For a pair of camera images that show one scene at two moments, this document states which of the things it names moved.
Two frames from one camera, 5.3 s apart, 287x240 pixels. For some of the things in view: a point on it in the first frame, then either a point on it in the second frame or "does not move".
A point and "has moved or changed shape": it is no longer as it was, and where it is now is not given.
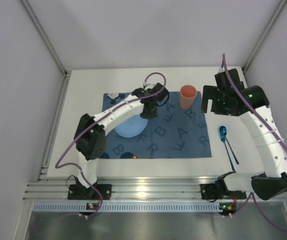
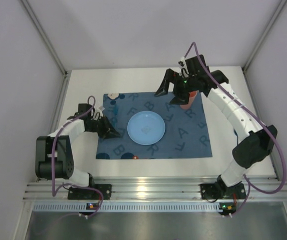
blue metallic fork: (236, 160) has moved or changed shape
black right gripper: (209, 99) → (179, 83)
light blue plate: (131, 127) has moved or changed shape
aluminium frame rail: (130, 188) does not move
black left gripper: (149, 110) → (101, 125)
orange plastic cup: (188, 94) does not move
